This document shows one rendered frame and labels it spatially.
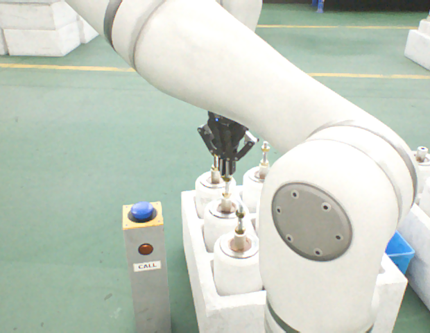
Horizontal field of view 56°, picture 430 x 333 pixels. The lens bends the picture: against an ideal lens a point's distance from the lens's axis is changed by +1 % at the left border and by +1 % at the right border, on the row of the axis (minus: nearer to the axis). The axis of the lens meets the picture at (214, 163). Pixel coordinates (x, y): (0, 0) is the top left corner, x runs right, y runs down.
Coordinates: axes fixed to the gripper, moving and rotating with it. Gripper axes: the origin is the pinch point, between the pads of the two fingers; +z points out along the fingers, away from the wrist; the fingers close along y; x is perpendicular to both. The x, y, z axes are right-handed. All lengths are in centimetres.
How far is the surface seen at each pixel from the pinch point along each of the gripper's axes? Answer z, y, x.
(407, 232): 23, 33, 32
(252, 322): 22.3, 14.1, -13.3
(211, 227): 12.5, -0.8, -4.5
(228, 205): 8.7, 0.9, -0.5
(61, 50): 31, -216, 126
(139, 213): 2.5, -6.4, -18.9
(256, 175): 10.1, -1.0, 15.5
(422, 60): 32, 4, 241
